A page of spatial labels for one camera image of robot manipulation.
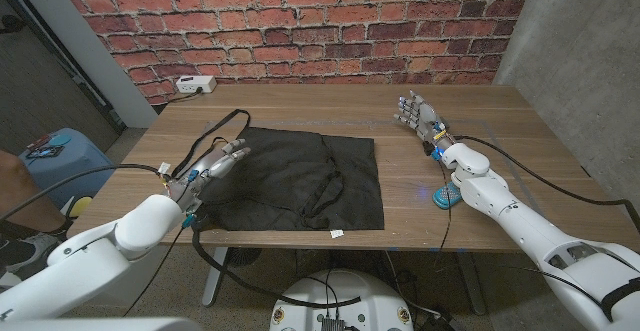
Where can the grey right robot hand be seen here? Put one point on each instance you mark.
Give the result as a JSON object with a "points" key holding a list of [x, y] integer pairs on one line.
{"points": [[425, 118]]}

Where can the yellow white object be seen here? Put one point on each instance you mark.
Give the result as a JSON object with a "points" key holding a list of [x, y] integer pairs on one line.
{"points": [[81, 205]]}

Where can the blue plastic stool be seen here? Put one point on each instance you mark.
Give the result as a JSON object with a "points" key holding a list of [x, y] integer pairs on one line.
{"points": [[70, 166]]}

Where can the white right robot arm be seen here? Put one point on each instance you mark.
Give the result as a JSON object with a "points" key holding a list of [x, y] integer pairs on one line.
{"points": [[525, 221]]}

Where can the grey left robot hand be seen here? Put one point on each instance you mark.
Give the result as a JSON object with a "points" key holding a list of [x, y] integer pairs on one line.
{"points": [[200, 171]]}

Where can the metal table leg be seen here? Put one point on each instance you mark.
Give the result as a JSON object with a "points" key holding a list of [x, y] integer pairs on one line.
{"points": [[470, 281], [215, 276]]}

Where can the small items on container lid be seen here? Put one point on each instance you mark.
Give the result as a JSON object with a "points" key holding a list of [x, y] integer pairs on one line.
{"points": [[45, 148]]}

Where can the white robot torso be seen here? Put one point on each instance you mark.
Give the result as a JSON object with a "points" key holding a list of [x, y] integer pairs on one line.
{"points": [[345, 291]]}

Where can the teal perforated block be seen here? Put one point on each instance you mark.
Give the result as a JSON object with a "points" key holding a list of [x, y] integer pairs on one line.
{"points": [[442, 198]]}

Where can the white power strip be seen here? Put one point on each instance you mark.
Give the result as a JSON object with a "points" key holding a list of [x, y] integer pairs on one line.
{"points": [[195, 84]]}

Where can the grey black sneaker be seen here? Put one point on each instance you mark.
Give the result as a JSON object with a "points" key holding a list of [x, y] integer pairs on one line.
{"points": [[25, 251]]}

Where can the red brick printed backdrop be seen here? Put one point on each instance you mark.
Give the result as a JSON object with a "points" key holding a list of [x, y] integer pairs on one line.
{"points": [[300, 21]]}

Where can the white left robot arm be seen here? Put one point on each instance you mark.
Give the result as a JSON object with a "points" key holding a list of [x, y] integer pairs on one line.
{"points": [[100, 261]]}

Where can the black round fan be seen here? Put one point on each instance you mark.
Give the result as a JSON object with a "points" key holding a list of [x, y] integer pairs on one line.
{"points": [[240, 256]]}

